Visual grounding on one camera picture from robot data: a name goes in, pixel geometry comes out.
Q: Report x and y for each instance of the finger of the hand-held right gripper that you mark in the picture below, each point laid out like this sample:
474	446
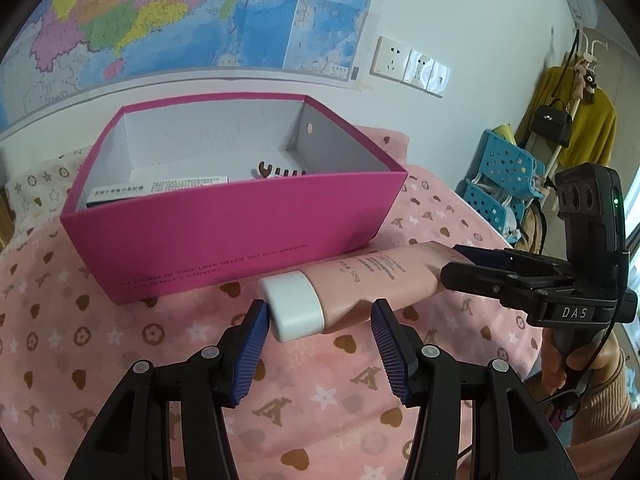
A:
485	255
475	277

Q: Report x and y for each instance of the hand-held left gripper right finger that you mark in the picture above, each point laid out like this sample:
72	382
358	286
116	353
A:
387	355

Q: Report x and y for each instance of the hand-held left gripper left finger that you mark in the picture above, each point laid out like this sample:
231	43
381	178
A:
250	355

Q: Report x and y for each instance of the pink tube with white cap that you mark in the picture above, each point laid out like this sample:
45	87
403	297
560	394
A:
360	285

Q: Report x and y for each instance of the pink cardboard box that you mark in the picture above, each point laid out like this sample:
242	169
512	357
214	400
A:
225	245

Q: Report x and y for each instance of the teal and white medicine box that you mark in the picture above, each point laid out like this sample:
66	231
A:
175	184

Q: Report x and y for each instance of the person's right forearm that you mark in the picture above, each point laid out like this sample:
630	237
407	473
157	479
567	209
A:
605	420

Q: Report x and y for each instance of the person's right hand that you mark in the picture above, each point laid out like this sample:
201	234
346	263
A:
552	365

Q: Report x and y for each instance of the blue plastic rack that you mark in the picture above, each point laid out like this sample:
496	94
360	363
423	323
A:
505	160

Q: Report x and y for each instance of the yellow garment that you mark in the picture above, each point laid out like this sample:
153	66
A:
595	125

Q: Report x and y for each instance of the yellow cone-shaped item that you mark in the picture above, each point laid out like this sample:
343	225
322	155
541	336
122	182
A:
504	135

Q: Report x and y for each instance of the black handbag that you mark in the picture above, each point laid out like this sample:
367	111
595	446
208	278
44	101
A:
550	122

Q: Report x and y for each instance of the pink printed blanket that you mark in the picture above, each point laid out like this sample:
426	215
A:
125	335

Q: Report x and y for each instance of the small plush toy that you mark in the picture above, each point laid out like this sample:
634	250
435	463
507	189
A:
585	80

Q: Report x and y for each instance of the white coat rack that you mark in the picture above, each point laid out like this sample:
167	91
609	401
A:
592	49

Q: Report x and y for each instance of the cream printed cloth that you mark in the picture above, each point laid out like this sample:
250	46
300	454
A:
35	185

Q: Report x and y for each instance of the white wall socket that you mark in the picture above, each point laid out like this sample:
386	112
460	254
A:
390	59
416	70
437	80

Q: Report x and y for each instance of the colourful wall map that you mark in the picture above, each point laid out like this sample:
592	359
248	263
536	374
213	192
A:
175	10

